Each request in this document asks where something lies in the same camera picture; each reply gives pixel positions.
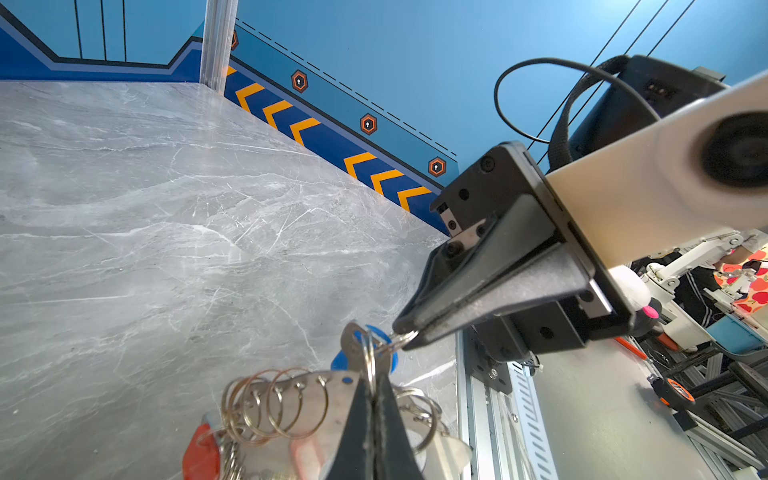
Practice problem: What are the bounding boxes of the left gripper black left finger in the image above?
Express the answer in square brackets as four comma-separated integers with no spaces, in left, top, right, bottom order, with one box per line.
[326,379,374,480]

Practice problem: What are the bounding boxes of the orange black tape measure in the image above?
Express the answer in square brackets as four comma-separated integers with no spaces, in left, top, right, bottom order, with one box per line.
[649,375,695,411]

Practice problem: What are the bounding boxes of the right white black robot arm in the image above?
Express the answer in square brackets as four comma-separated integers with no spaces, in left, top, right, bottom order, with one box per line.
[393,55,723,361]

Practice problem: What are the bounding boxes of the white vented grille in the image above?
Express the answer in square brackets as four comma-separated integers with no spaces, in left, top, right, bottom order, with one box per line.
[508,362,558,480]

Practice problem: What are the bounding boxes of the red tag key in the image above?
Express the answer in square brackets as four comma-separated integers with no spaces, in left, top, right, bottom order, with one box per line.
[182,415,222,480]

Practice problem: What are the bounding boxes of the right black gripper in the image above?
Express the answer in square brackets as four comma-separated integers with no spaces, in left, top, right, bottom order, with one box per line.
[392,142,635,354]

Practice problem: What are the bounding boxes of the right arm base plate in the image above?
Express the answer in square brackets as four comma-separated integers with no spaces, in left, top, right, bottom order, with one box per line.
[462,328,541,394]

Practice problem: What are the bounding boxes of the metal keyring with chain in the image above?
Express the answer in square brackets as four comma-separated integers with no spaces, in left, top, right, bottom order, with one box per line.
[217,334,471,479]

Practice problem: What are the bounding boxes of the blue tag key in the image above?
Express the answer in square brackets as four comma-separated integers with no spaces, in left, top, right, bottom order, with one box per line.
[330,322,398,373]

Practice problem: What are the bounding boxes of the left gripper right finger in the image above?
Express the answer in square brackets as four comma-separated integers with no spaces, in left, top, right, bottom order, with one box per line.
[373,383,423,480]

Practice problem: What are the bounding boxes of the aluminium front rail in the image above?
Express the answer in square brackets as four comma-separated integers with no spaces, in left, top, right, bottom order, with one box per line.
[456,329,510,479]

